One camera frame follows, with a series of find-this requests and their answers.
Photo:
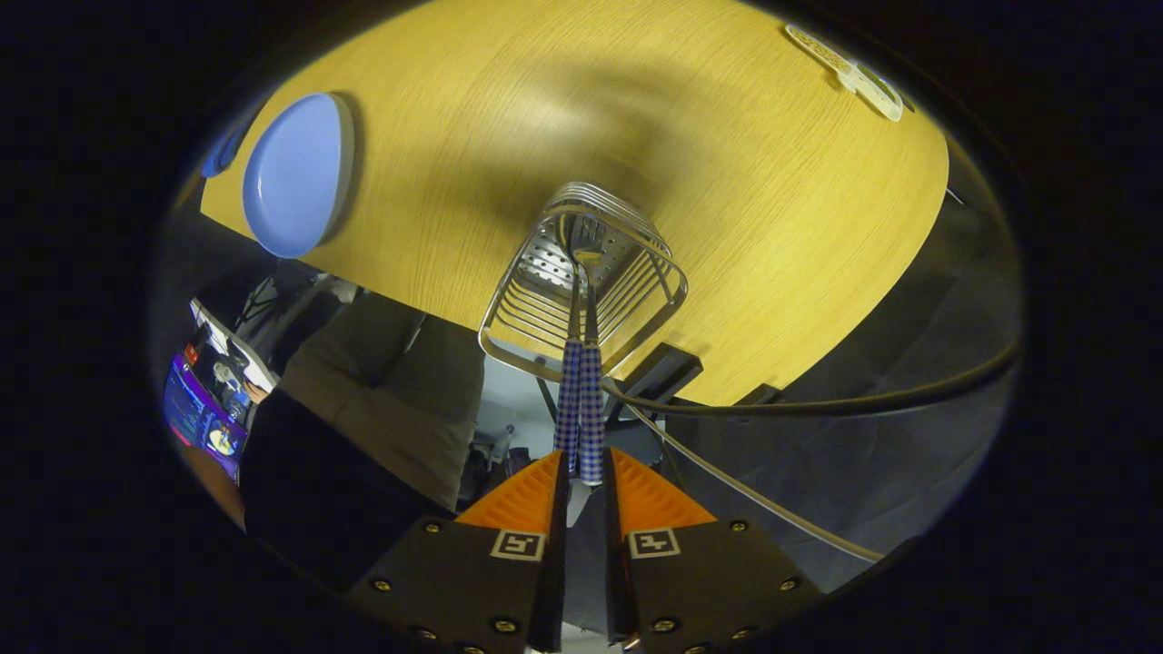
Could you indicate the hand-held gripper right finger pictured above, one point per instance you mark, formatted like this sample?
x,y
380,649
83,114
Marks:
x,y
618,590

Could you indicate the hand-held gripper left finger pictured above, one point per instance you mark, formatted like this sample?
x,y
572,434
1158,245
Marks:
x,y
554,599

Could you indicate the wide black table leg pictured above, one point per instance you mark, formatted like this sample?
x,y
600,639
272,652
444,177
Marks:
x,y
663,372

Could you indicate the narrow black table leg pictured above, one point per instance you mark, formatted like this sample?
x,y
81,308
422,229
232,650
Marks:
x,y
759,394

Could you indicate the person's tan trouser leg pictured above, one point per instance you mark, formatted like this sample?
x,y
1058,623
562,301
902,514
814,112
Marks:
x,y
391,400

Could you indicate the person's black top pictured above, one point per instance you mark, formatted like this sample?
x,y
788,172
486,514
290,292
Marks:
x,y
309,490

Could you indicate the computer monitor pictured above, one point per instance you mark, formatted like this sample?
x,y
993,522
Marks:
x,y
195,418

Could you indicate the blue round plate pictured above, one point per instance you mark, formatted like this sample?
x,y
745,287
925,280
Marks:
x,y
295,173

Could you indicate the blue folded cloth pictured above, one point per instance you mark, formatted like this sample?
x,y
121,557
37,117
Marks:
x,y
218,159

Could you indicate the white divided bean dish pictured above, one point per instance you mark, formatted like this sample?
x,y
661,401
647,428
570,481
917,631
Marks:
x,y
872,86

